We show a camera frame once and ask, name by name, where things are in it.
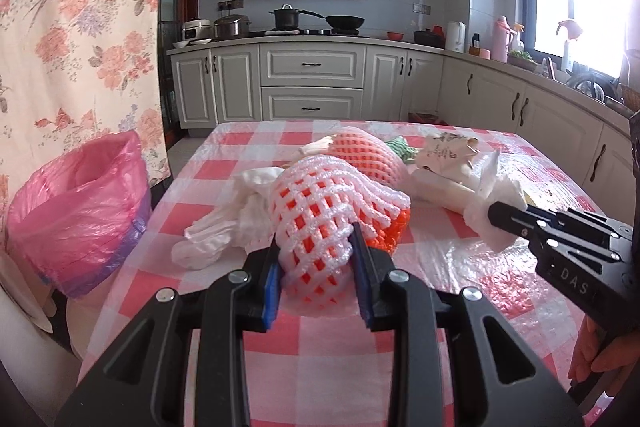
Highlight pink thermos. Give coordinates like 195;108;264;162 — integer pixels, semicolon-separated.
492;15;512;62

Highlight white rice cooker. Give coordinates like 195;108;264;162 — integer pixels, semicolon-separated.
181;18;216;42

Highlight black frying pan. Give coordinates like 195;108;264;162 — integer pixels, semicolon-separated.
325;14;367;34

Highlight pale crumpled wrapper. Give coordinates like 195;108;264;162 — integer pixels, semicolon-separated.
299;134;337;158

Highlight basket of greens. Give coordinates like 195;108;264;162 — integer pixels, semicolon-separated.
507;50;541;70

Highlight bin with pink bag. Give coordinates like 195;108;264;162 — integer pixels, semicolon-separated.
5;129;153;358

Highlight steel pressure cooker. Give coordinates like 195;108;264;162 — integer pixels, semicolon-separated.
214;13;252;40

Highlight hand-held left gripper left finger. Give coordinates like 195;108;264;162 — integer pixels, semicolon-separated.
55;242;283;427

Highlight pale orange foam fruit net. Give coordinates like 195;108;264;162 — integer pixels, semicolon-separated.
332;130;408;198

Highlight black pot with lid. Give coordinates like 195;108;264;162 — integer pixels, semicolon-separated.
268;4;327;32

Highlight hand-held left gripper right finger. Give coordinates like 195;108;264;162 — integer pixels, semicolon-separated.
350;222;586;427

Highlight white foam fruit net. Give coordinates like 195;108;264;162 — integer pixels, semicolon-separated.
270;157;411;315

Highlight green zigzag cloth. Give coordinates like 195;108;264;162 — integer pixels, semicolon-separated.
385;136;422;166

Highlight gas stove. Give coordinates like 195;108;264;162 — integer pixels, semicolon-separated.
264;28;372;39

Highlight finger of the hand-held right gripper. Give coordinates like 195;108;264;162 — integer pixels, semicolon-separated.
530;229;623;264
487;201;631;240

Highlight floral curtain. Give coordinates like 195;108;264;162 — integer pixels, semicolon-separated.
0;0;173;228

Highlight red checkered tablecloth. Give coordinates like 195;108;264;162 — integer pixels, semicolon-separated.
75;121;601;427

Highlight white lower kitchen cabinets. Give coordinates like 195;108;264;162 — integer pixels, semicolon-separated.
167;38;638;238

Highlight white tissue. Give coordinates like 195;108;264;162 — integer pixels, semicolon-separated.
462;152;528;254
172;167;286;270

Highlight person's right hand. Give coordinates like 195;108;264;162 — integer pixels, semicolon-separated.
572;314;640;415

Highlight white kettle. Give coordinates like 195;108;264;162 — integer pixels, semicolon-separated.
445;22;467;52

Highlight wooden glass door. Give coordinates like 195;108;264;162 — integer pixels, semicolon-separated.
159;0;201;150

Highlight paper cup with black drawing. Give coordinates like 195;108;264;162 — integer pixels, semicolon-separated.
412;132;483;180

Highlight black wok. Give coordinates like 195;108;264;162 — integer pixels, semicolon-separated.
414;26;447;48

